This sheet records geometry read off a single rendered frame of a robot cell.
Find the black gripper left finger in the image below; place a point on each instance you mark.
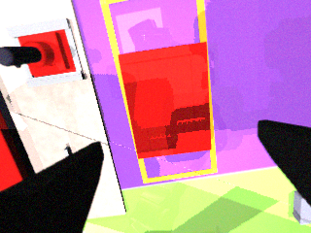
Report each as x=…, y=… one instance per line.
x=57, y=199

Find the yellow rectangular outline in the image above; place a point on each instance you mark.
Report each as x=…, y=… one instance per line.
x=115, y=51

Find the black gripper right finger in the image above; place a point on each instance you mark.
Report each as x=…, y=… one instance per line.
x=289, y=147

